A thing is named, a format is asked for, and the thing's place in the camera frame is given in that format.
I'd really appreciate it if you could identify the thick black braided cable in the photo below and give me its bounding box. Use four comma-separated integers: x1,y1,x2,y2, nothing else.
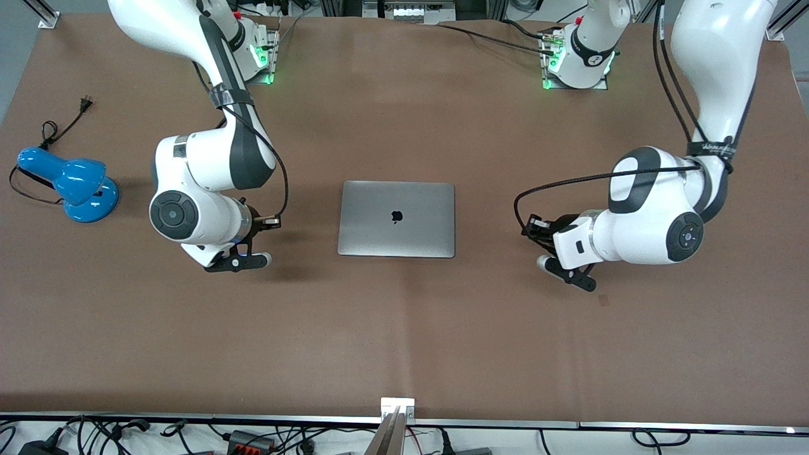
436,23,557,56

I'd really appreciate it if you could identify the grey laptop with black keyboard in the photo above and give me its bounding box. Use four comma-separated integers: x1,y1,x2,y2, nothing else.
338,181,456,258

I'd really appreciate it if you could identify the metal table edge rail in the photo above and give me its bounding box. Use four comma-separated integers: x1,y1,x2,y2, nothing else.
0,412,809,435

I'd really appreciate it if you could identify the aluminium corner post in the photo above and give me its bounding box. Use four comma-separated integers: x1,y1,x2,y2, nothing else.
24,0,61,29
766,0,809,42

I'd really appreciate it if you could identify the black cable with metal connector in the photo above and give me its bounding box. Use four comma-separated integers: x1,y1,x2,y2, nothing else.
502,19,563,45

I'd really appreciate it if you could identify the white box with ports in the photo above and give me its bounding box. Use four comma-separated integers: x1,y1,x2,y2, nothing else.
363,0,457,25

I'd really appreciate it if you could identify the brown table cover sheet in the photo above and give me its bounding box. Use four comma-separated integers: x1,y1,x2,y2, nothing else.
0,13,809,425

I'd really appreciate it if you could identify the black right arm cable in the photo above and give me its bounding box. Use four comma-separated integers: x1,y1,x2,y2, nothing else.
193,60,290,229

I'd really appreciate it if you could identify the aluminium profile bar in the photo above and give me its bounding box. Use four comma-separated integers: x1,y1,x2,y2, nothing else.
363,406,409,455

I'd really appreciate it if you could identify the white metal bracket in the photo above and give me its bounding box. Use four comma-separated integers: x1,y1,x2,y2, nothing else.
380,397,416,423

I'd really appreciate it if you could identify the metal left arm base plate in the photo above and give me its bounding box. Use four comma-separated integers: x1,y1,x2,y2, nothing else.
542,28,609,90

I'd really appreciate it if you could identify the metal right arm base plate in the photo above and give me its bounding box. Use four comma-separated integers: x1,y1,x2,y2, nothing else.
243,28,280,85

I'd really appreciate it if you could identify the black power adapter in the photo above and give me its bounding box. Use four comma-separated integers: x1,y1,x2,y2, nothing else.
19,439,70,455

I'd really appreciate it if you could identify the thin grey cable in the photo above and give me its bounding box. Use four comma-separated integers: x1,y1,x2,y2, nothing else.
276,16,304,46

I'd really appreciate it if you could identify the blue desk lamp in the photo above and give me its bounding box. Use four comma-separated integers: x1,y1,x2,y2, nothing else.
17,147,119,223

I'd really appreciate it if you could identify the black lamp cord with plug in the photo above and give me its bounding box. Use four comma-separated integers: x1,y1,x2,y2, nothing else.
9,95,94,206

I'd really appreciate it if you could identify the black left arm strap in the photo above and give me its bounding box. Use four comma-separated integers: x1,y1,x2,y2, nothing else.
688,139,737,159

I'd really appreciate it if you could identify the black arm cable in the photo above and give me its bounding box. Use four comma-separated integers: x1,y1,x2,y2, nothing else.
513,0,703,236
193,60,290,229

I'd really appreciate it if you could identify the black arm strap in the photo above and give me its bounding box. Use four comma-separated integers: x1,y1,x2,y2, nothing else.
688,139,737,159
210,85,255,109

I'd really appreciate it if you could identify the black looped cable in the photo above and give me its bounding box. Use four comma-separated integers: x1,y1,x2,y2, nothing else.
632,428,691,447

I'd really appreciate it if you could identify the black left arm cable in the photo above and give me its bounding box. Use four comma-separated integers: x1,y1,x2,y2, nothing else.
513,0,703,236

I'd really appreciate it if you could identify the black right arm strap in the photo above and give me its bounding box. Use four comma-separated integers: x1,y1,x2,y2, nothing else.
210,85,255,109

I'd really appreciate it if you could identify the black and orange connector block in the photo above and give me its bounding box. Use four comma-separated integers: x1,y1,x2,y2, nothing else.
226,430,277,453

